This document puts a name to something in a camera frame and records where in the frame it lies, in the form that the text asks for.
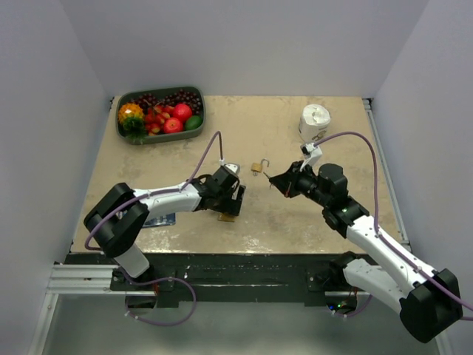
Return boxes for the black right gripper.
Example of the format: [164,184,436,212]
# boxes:
[270,160,330,208]

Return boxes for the large brass padlock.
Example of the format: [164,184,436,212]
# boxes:
[217,214,237,223]

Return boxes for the small brass padlock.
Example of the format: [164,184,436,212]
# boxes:
[251,158,270,176]

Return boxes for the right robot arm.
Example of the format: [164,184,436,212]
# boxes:
[268,161,463,343]

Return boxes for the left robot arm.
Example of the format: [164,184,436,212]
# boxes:
[84,163,245,290]

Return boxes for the white paper roll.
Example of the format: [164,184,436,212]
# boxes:
[298,104,331,143]

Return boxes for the blue blister pack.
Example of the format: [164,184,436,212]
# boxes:
[143,214,176,228]

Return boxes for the green lime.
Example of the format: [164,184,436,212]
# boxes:
[185,115,203,131]

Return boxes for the red apple lower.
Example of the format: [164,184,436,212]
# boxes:
[163,117,184,134]

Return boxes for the red apple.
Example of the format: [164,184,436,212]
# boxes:
[163,117,184,134]
[172,104,193,124]

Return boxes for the red apple upper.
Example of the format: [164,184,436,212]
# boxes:
[172,104,193,124]

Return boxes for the small red fruits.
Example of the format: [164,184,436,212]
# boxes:
[144,104,174,136]

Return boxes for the orange green fake fruit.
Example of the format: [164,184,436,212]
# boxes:
[118,103,147,143]

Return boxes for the dark grape bunch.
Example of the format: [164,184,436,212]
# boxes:
[129,87,203,115]

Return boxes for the green fruit tray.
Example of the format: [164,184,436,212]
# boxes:
[115,86,206,145]

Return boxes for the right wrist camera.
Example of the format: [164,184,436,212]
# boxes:
[299,142,322,172]

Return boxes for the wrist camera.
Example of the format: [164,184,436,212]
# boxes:
[299,142,322,172]
[224,163,240,175]

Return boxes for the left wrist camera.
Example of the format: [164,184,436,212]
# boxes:
[224,163,240,175]

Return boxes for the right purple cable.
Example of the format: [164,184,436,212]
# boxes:
[313,131,473,321]

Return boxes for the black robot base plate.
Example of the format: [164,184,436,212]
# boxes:
[64,249,381,308]

